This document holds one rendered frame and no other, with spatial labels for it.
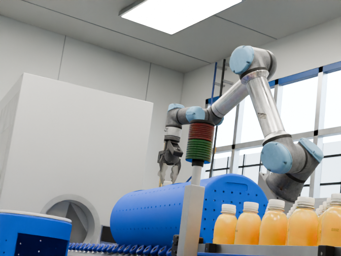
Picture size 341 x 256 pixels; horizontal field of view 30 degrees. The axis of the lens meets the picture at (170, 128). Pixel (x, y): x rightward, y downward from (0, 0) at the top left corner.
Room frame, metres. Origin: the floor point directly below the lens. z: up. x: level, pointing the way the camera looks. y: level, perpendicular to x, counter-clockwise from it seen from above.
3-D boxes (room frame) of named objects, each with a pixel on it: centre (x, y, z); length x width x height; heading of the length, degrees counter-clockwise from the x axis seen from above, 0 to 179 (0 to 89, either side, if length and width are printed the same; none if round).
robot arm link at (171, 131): (2.79, -0.01, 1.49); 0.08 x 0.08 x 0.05
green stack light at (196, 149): (1.53, -0.08, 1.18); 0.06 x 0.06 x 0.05
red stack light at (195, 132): (1.53, -0.08, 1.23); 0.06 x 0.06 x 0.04
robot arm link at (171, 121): (2.79, -0.02, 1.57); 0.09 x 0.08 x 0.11; 42
